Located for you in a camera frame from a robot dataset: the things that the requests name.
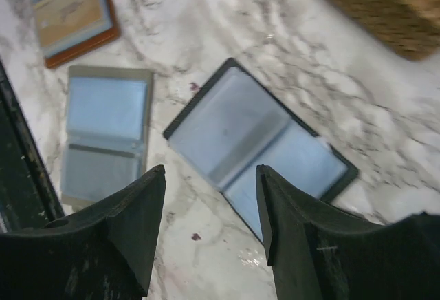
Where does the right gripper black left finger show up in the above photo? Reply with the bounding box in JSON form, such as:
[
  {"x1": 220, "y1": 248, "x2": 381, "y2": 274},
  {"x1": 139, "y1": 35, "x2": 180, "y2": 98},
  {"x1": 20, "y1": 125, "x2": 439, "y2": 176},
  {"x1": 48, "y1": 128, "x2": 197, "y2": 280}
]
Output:
[{"x1": 1, "y1": 165, "x2": 166, "y2": 299}]

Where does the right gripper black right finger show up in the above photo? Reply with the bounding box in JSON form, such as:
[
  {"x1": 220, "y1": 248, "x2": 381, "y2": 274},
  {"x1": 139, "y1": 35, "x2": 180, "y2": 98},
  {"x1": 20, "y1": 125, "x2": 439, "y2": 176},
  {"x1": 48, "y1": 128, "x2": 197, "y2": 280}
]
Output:
[{"x1": 256, "y1": 165, "x2": 439, "y2": 299}]

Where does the black card holder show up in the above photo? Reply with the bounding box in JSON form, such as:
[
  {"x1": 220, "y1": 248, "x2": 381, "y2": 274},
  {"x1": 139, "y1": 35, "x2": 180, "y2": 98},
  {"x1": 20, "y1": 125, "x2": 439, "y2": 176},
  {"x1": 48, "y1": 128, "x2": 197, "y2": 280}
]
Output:
[{"x1": 163, "y1": 58, "x2": 359, "y2": 239}]

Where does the grey card holder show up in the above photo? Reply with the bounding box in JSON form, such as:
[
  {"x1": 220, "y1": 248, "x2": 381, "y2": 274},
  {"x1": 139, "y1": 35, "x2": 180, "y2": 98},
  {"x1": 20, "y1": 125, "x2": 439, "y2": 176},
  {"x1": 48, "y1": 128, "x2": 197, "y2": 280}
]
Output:
[{"x1": 60, "y1": 65, "x2": 154, "y2": 211}]

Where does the brown card holder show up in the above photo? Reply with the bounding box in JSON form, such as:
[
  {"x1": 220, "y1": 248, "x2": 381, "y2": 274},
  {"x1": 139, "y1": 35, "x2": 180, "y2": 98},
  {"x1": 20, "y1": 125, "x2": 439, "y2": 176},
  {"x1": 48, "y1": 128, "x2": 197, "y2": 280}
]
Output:
[{"x1": 30, "y1": 0, "x2": 120, "y2": 69}]

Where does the woven rattan divider tray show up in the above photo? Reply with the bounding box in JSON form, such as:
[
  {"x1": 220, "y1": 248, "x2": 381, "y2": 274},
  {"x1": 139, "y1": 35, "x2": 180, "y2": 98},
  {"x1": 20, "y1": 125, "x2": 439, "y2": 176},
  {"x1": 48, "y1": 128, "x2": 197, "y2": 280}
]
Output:
[{"x1": 329, "y1": 0, "x2": 439, "y2": 61}]

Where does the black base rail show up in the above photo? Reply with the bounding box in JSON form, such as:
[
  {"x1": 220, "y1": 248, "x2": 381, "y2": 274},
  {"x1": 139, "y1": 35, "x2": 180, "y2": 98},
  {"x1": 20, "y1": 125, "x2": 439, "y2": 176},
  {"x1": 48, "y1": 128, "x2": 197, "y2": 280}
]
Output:
[{"x1": 1, "y1": 67, "x2": 65, "y2": 233}]

